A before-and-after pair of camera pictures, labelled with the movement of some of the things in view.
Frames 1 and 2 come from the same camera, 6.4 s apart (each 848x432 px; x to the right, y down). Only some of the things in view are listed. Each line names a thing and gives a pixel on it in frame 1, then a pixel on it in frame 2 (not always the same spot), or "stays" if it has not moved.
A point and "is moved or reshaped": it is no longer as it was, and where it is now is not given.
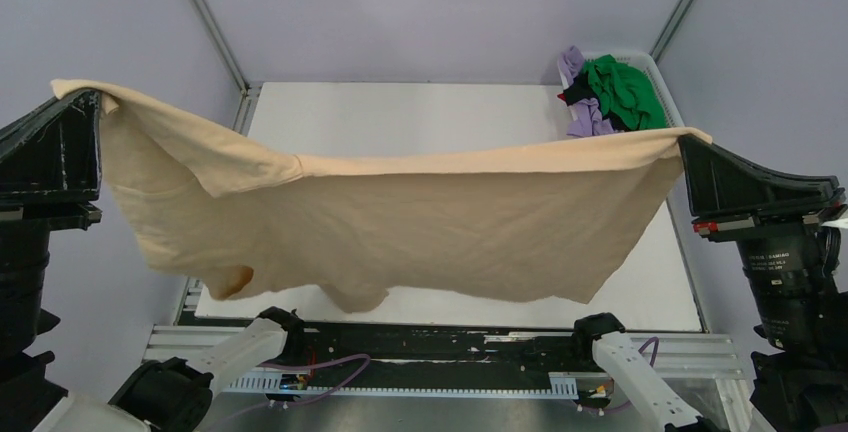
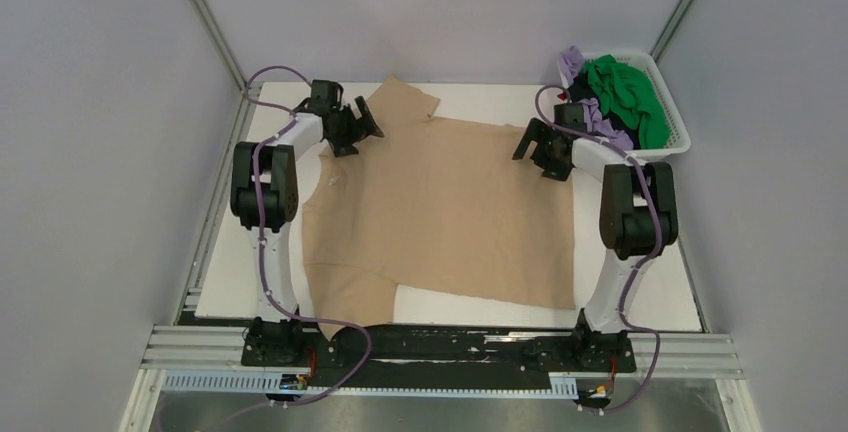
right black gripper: (722, 183) -> (557, 171)
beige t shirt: (536, 223) is moved or reshaped
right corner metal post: (683, 5) stays
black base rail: (343, 350) stays
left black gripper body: (25, 240) -> (346, 131)
